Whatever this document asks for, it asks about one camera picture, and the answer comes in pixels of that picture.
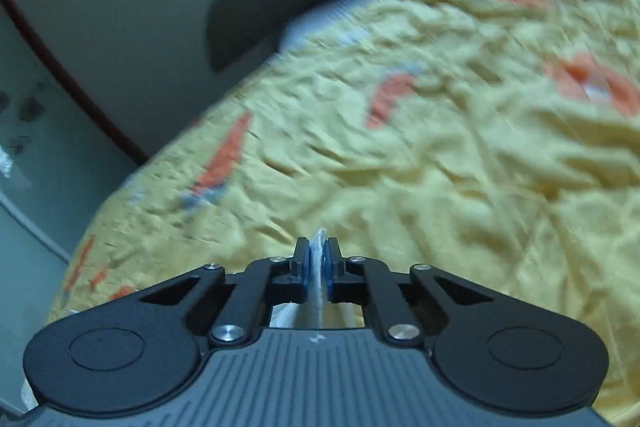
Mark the dark red wooden trim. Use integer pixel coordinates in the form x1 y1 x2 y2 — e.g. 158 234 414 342
0 0 152 164

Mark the white towel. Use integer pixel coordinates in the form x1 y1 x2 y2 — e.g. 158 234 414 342
270 228 364 331

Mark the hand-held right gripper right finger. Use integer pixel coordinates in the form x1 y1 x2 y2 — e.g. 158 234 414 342
324 237 497 349

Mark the yellow printed bedsheet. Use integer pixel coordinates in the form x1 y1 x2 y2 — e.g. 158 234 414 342
47 0 640 427

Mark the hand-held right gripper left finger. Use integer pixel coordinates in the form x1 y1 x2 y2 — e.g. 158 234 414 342
140 237 312 349

